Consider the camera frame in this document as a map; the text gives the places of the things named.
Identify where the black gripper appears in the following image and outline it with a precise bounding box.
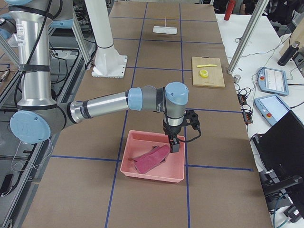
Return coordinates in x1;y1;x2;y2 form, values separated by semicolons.
162;123;182;153

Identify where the pink and grey cloth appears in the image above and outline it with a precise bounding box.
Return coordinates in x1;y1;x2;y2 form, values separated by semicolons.
128;145;170;174

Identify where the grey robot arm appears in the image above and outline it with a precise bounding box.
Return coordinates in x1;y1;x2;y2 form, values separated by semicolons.
8;0;191;152

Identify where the black water bottle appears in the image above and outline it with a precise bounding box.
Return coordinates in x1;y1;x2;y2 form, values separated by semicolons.
277;41;300;66

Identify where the pink plastic bin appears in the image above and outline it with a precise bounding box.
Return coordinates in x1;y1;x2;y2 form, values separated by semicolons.
120;130;185;183

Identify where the yellow lemon slice toy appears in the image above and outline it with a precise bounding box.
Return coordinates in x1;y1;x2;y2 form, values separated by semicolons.
199;69;209;78

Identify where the bamboo cutting board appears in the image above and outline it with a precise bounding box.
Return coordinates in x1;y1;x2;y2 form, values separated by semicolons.
192;57;225;88

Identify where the yellow plastic knife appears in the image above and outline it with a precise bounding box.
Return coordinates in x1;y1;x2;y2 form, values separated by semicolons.
196;64;218;68

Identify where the blue teach pendant near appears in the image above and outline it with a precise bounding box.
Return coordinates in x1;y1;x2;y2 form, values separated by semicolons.
254;94;291;126

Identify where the blue teach pendant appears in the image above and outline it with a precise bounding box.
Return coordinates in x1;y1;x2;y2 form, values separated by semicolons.
257;67;289;96
254;94;291;126

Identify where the black laptop computer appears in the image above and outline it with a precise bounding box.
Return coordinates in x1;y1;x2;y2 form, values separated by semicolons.
253;111;304;179

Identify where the white rectangular tray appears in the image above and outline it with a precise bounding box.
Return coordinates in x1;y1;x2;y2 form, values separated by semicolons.
152;26;177;35

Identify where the blue teach pendant far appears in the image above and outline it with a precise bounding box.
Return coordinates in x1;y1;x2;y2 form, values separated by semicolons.
257;67;289;96

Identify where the red bottle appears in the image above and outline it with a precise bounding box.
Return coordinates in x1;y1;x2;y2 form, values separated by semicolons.
224;0;236;21

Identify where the black smartphone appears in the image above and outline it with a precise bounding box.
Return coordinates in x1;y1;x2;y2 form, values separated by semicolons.
0;174;13;197

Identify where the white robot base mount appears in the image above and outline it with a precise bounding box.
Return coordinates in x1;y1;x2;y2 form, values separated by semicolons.
85;0;128;78

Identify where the aluminium frame post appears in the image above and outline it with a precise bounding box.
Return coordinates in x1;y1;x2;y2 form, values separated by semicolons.
228;0;269;75

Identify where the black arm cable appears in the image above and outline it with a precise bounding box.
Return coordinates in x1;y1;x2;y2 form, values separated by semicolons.
14;0;202;143

